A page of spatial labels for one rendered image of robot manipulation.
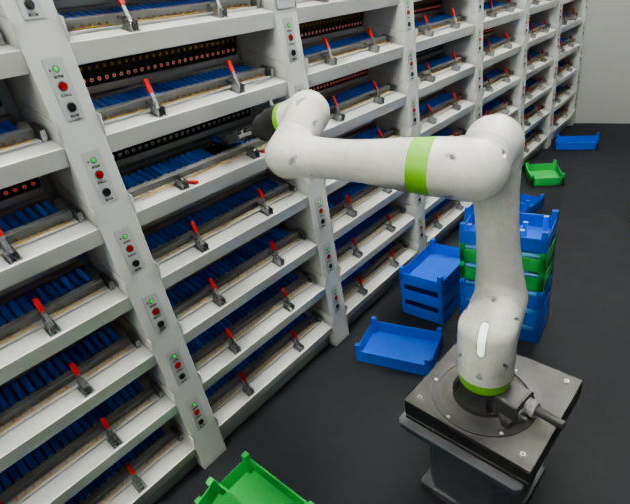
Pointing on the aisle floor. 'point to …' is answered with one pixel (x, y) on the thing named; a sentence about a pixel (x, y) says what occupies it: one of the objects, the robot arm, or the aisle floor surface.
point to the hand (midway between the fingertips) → (230, 138)
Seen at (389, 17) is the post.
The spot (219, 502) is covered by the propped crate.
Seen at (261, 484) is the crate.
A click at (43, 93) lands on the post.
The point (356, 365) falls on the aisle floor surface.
